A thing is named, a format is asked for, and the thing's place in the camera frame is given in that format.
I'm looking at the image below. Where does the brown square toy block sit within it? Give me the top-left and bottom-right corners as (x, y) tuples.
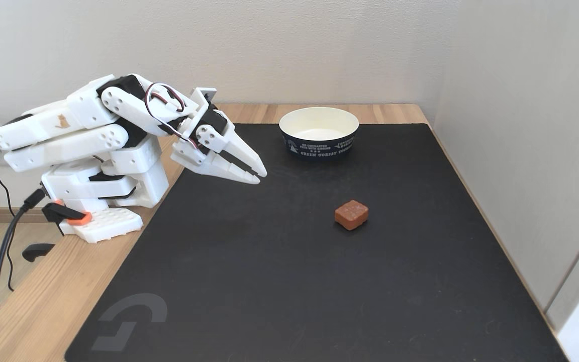
(334, 200), (369, 231)

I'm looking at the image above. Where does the dark blue paper bowl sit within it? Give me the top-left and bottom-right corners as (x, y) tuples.
(279, 107), (360, 160)

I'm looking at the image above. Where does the black desk mat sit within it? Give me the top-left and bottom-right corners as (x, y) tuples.
(65, 123), (569, 362)

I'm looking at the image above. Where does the black and orange clamp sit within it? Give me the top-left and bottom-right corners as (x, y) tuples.
(22, 200), (93, 262)

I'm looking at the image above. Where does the red white black servo wire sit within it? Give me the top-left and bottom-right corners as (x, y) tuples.
(143, 82), (201, 150)

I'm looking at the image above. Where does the thin black cable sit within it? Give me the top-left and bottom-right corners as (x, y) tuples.
(0, 153), (17, 292)

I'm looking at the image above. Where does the thick black cable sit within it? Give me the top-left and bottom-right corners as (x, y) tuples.
(0, 188), (47, 312)

